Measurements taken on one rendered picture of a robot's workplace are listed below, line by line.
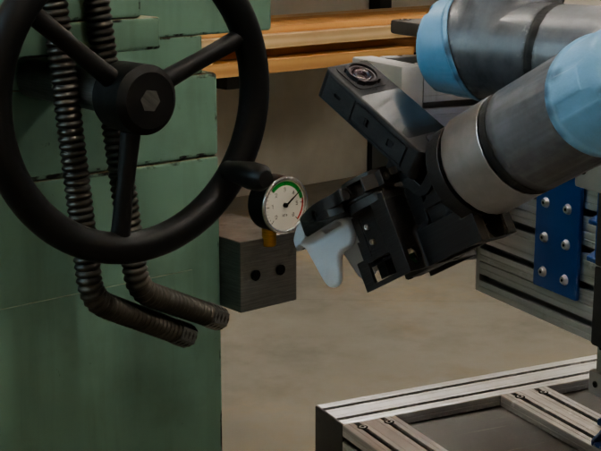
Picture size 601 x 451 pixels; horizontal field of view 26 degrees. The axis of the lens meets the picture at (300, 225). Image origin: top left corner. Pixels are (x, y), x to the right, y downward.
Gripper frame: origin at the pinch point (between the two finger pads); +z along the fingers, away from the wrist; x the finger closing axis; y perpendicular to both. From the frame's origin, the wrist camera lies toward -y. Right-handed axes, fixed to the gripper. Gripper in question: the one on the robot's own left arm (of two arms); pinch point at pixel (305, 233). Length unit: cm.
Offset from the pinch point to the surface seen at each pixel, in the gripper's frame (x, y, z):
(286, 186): 20.1, -10.6, 24.6
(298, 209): 21.7, -8.2, 26.0
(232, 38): 4.1, -20.0, 5.5
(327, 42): 205, -101, 206
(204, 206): 0.3, -7.0, 12.5
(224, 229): 18.0, -9.7, 35.0
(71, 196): -9.3, -11.4, 17.7
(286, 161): 229, -84, 272
